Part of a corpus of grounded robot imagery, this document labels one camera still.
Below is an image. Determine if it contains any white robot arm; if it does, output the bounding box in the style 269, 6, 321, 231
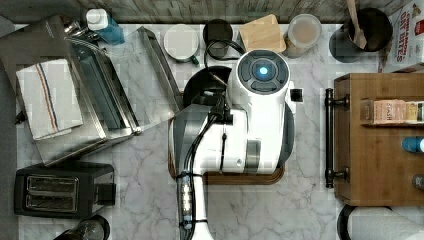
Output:
168, 49, 294, 240

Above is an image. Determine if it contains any black bowl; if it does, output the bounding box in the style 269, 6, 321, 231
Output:
183, 66, 231, 107

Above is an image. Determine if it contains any glass oven door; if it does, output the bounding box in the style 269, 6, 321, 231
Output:
104, 26, 184, 131

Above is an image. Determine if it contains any stainless steel toaster oven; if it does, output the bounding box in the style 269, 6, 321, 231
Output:
1, 15, 141, 166

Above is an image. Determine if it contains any dark grey cup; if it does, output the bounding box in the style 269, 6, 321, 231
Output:
203, 19, 233, 59

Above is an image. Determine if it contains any white mug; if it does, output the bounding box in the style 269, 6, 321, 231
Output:
164, 24, 199, 65

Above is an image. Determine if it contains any teal canister with wooden lid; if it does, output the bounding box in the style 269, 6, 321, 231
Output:
239, 14, 286, 53

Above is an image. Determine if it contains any glass jar with white lid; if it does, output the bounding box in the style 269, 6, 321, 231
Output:
283, 14, 322, 58

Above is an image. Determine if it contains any blue bottle with white cap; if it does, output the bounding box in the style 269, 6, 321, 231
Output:
86, 9, 125, 45

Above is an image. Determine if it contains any tea bag box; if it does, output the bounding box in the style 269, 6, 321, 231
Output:
360, 99, 424, 125

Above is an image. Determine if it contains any wooden spoon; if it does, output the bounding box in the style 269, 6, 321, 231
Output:
346, 0, 367, 49

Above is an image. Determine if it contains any striped white dish towel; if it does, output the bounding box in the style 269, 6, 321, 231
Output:
16, 59, 83, 140

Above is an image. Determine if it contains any wooden drawer box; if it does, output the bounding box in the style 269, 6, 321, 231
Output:
334, 73, 423, 206

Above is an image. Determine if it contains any black two-slot toaster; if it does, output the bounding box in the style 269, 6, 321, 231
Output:
14, 162, 116, 219

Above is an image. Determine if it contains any black utensil holder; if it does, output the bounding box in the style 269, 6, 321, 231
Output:
328, 7, 394, 64

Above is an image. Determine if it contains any paper towel roll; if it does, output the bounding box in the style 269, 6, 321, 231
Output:
347, 207, 424, 240

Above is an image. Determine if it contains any blue shaker can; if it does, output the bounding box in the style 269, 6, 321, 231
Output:
401, 136, 424, 153

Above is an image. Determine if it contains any cinnamon cereal box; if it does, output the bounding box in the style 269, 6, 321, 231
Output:
378, 0, 424, 73

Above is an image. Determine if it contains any grey shaker can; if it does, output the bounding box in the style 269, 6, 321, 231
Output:
411, 174, 424, 191

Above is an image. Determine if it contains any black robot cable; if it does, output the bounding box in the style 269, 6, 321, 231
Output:
175, 39, 246, 240

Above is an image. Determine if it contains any black drawer handle bar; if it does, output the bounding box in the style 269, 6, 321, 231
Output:
324, 88, 349, 189

